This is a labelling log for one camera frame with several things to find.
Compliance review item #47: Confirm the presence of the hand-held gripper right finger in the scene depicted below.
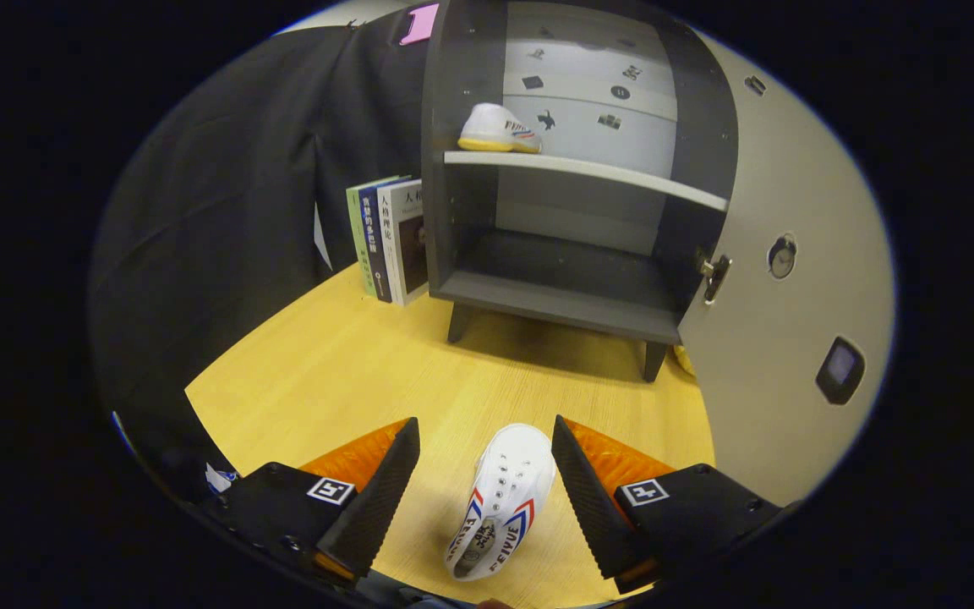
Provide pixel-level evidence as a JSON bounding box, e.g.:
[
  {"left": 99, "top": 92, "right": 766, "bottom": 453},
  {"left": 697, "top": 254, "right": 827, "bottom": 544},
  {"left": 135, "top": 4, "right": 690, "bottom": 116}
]
[{"left": 550, "top": 414, "right": 784, "bottom": 595}]

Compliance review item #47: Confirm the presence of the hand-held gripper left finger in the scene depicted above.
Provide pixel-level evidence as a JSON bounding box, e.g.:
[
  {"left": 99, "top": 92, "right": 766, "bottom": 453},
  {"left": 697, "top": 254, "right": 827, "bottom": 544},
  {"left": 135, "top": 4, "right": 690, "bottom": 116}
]
[{"left": 200, "top": 416, "right": 422, "bottom": 589}]

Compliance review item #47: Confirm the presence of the white striped shoe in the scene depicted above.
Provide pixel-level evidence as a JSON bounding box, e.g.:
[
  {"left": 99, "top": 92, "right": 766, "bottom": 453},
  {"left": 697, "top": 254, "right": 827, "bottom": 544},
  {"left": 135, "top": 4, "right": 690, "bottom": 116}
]
[
  {"left": 457, "top": 102, "right": 543, "bottom": 155},
  {"left": 445, "top": 423, "right": 557, "bottom": 582}
]

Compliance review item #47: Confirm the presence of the dark grey shoe cabinet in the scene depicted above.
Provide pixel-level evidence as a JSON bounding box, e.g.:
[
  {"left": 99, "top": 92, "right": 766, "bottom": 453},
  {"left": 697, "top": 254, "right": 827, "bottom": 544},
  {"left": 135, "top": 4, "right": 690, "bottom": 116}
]
[{"left": 419, "top": 0, "right": 741, "bottom": 383}]

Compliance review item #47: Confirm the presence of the metal door hinge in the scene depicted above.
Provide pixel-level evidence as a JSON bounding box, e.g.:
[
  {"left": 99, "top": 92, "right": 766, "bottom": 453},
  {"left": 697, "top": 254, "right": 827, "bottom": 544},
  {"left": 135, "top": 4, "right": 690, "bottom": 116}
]
[{"left": 697, "top": 250, "right": 733, "bottom": 305}]

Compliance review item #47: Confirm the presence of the light grey cabinet shelf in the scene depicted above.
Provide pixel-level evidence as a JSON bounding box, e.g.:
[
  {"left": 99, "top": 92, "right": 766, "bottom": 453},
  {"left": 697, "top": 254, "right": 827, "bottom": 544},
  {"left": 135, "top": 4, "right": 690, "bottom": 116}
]
[{"left": 443, "top": 151, "right": 730, "bottom": 212}]

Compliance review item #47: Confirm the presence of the dark blue book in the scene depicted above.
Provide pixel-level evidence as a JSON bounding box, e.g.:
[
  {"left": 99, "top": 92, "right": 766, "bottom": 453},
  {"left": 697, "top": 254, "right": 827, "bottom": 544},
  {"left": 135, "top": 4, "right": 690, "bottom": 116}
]
[{"left": 358, "top": 178, "right": 412, "bottom": 304}]

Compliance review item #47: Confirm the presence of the white book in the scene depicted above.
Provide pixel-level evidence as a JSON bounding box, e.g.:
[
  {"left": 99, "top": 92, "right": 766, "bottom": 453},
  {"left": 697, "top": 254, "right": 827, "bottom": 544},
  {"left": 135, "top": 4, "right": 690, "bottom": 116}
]
[{"left": 377, "top": 179, "right": 430, "bottom": 307}]

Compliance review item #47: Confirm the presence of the black backdrop cloth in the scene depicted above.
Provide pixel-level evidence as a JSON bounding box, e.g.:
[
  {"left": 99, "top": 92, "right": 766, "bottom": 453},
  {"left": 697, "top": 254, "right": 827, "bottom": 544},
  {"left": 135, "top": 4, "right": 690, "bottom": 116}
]
[{"left": 88, "top": 4, "right": 441, "bottom": 508}]

